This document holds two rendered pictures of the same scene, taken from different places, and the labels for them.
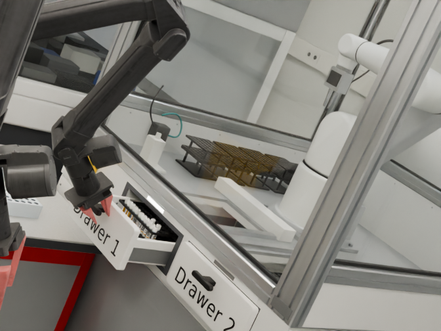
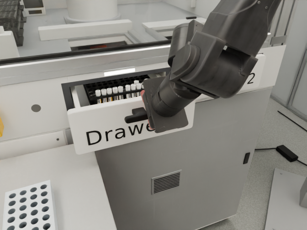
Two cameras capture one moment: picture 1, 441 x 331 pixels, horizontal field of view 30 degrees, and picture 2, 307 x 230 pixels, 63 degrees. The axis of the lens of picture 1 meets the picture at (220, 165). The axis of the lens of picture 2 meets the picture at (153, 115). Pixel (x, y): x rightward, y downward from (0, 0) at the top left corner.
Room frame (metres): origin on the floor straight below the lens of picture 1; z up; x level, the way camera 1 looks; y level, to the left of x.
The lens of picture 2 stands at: (1.67, 0.64, 1.20)
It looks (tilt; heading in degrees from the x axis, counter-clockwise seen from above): 33 degrees down; 291
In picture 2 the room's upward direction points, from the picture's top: straight up
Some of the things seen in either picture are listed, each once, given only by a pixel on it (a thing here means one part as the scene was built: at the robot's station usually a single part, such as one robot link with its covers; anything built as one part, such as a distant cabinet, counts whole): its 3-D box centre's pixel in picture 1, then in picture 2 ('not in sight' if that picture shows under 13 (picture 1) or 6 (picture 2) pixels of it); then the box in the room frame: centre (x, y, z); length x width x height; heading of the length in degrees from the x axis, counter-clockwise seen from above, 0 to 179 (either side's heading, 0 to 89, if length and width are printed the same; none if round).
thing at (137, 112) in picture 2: (96, 207); (140, 113); (1.86, 0.23, 0.91); 0.07 x 0.04 x 0.01; 42
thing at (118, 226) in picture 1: (101, 220); (136, 119); (1.88, 0.21, 0.87); 0.29 x 0.02 x 0.11; 42
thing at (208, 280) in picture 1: (206, 280); not in sight; (1.71, -0.07, 0.91); 0.07 x 0.04 x 0.01; 42
